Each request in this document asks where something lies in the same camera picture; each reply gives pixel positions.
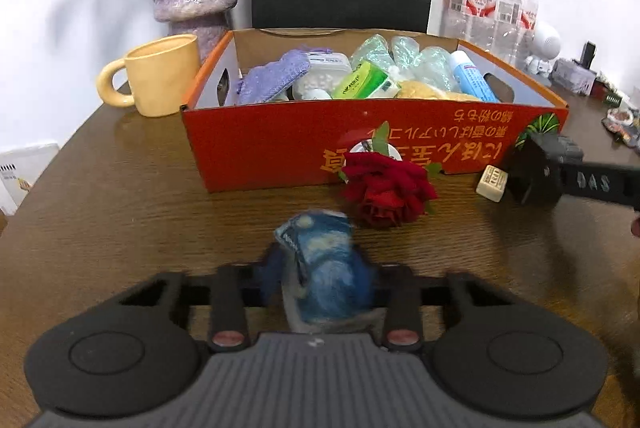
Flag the black cube box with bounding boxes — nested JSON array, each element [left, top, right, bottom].
[[506, 133, 584, 206]]

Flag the small beige eraser block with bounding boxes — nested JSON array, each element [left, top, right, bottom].
[[476, 165, 509, 203]]

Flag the blue toothpaste tube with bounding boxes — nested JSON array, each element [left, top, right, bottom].
[[448, 50, 500, 103]]

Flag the starry night cloth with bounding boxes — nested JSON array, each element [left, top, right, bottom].
[[262, 209, 383, 335]]

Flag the red artificial rose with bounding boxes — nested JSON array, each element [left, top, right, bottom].
[[338, 122, 438, 230]]

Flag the yellow white plush toy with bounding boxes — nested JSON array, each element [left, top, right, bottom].
[[396, 81, 480, 102]]

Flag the iridescent plastic bag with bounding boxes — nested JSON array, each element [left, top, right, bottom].
[[349, 34, 461, 92]]

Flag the green tissue pack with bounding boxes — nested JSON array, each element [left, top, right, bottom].
[[331, 61, 400, 100]]

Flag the purple drawstring pouch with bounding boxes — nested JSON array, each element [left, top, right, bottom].
[[236, 49, 310, 106]]

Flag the white cotton swab container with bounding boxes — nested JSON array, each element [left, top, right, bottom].
[[292, 51, 352, 100]]

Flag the person's right hand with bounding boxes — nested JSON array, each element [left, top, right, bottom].
[[631, 217, 640, 237]]

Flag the snack packets pile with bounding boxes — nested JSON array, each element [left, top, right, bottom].
[[601, 107, 639, 151]]

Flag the grey small device box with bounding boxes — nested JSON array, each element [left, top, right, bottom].
[[550, 59, 597, 96]]

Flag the small white robot figurine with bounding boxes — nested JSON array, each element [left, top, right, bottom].
[[524, 32, 562, 78]]

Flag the white booklet on floor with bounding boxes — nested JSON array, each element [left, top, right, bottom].
[[1, 143, 60, 216]]

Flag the water bottle pack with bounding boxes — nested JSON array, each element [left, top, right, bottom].
[[440, 0, 538, 66]]

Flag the red cardboard tray box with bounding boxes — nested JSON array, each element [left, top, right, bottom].
[[180, 29, 568, 192]]

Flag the yellow ceramic mug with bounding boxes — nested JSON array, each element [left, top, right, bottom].
[[96, 34, 201, 117]]

